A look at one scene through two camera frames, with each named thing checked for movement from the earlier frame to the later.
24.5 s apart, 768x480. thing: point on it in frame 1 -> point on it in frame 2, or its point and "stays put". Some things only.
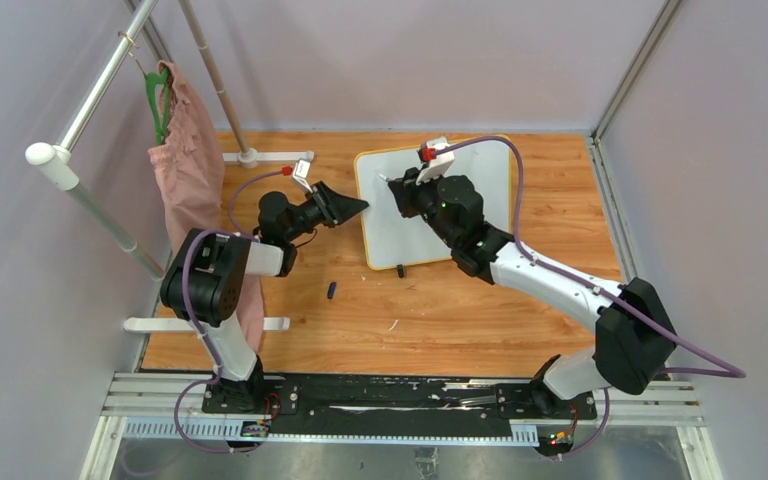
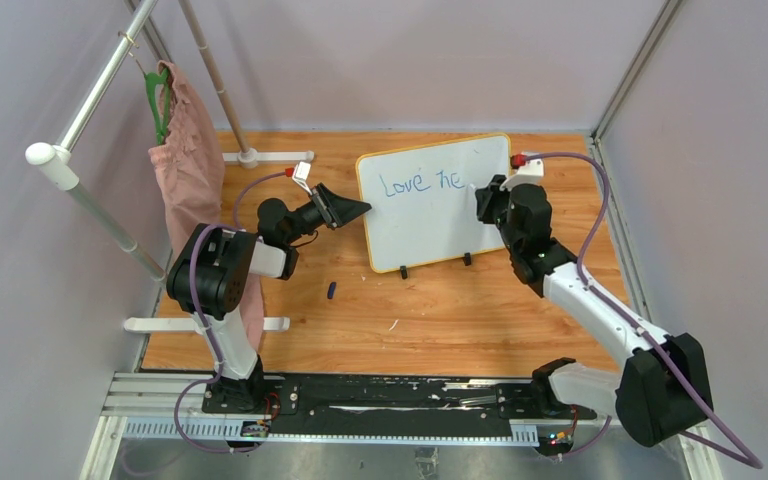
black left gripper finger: (337, 207) stays put
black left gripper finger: (340, 204) stays put
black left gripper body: (312, 212) stays put
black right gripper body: (430, 210) -> (496, 204)
